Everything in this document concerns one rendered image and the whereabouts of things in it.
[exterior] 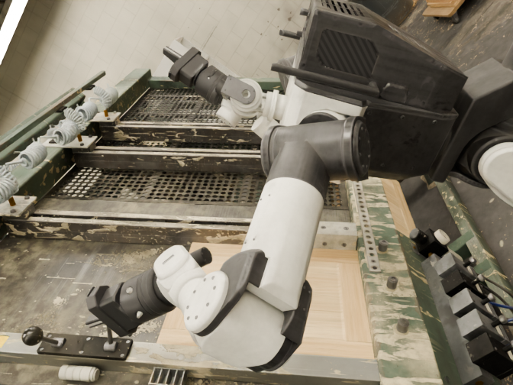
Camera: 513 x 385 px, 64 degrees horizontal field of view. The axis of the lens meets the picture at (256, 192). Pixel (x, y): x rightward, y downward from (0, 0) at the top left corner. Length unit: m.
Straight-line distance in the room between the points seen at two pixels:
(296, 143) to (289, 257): 0.19
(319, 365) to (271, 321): 0.43
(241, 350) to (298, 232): 0.16
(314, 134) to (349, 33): 0.19
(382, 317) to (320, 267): 0.24
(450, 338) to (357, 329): 0.21
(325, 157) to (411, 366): 0.52
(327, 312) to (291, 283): 0.56
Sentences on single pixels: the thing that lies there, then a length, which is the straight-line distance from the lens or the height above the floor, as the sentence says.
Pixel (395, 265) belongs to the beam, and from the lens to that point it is 1.16.
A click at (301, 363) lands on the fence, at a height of 1.03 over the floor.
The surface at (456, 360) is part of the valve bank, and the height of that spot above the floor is 0.74.
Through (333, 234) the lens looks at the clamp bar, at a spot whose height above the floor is 0.98.
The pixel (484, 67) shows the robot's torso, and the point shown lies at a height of 1.08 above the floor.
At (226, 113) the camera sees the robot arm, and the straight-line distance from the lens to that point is 1.14.
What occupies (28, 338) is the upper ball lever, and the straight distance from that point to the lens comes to 0.94.
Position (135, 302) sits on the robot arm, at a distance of 0.79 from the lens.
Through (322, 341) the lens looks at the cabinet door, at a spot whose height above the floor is 0.98.
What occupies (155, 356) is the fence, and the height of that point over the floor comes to 1.28.
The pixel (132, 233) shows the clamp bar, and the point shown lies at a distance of 1.29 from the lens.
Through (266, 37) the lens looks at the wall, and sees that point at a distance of 6.23.
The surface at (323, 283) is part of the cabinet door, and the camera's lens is 1.12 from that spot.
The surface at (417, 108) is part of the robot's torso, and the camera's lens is 0.78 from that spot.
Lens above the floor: 1.50
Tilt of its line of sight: 14 degrees down
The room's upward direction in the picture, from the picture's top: 58 degrees counter-clockwise
